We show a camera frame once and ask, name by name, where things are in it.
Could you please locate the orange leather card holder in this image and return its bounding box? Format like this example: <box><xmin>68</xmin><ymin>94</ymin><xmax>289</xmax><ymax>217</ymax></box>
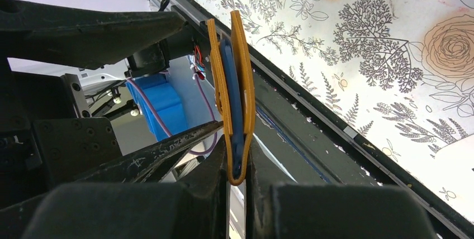
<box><xmin>207</xmin><ymin>10</ymin><xmax>256</xmax><ymax>186</ymax></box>

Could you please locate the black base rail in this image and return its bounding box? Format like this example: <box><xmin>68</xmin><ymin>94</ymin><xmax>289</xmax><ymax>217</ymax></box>
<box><xmin>172</xmin><ymin>0</ymin><xmax>473</xmax><ymax>238</ymax></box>

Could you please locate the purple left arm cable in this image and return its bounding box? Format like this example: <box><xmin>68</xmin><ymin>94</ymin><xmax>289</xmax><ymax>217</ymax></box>
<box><xmin>126</xmin><ymin>74</ymin><xmax>219</xmax><ymax>157</ymax></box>

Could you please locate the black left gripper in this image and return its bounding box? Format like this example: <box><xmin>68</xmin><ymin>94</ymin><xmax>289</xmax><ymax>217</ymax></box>
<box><xmin>1</xmin><ymin>0</ymin><xmax>223</xmax><ymax>208</ymax></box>

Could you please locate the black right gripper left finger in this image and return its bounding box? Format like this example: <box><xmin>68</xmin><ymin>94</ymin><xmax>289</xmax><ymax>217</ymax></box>
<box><xmin>22</xmin><ymin>138</ymin><xmax>228</xmax><ymax>238</ymax></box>

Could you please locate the blue plastic bin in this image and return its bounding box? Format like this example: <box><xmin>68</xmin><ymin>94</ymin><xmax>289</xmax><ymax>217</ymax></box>
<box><xmin>126</xmin><ymin>74</ymin><xmax>188</xmax><ymax>141</ymax></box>

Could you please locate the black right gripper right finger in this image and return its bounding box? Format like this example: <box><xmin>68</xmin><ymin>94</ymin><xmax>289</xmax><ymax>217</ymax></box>
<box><xmin>246</xmin><ymin>137</ymin><xmax>437</xmax><ymax>238</ymax></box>

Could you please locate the floral patterned table mat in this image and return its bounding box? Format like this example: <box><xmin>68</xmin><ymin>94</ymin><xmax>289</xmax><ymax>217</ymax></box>
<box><xmin>194</xmin><ymin>0</ymin><xmax>473</xmax><ymax>221</ymax></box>

